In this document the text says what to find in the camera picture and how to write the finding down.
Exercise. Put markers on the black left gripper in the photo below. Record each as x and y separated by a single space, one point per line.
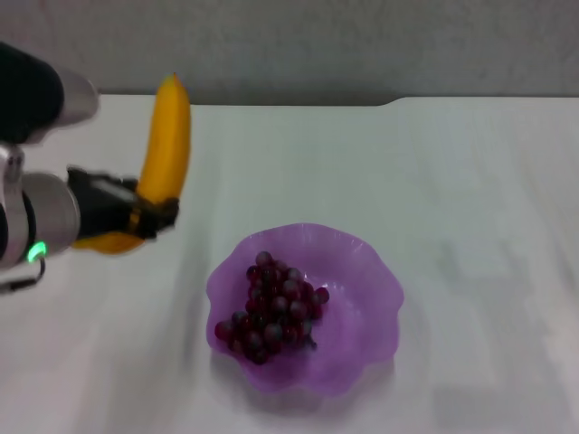
101 203

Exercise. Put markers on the yellow plastic banana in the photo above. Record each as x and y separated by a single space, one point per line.
169 135

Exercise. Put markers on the dark red grape bunch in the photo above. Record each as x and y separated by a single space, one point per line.
276 312

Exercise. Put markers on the purple wavy-edged plastic bowl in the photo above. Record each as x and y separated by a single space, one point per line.
362 316

